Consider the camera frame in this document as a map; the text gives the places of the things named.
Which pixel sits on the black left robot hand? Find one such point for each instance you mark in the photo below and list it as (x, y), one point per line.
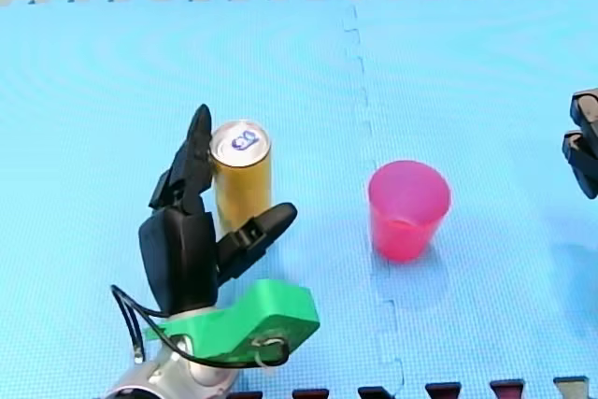
(187, 240)

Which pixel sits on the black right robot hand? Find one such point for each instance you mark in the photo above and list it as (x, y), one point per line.
(584, 151)

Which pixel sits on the yellow drink can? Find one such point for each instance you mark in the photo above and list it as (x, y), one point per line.
(240, 175)

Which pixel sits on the pink plastic cup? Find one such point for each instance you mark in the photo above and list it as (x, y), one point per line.
(406, 212)

